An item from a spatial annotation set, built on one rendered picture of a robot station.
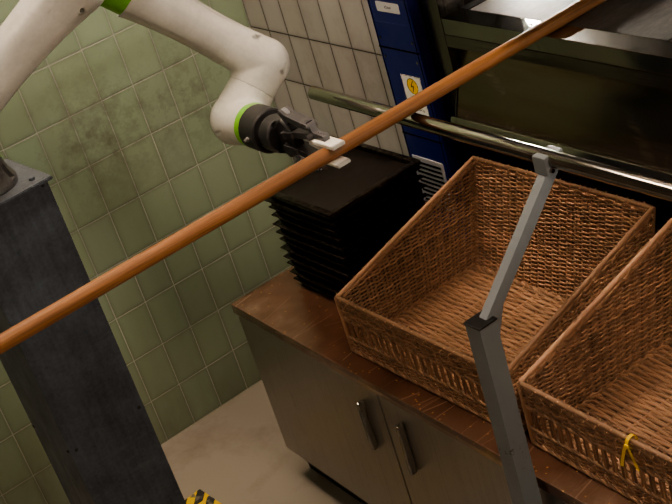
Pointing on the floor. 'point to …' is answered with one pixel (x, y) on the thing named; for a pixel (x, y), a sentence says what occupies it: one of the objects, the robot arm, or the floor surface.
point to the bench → (380, 415)
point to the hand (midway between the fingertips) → (331, 151)
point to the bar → (514, 440)
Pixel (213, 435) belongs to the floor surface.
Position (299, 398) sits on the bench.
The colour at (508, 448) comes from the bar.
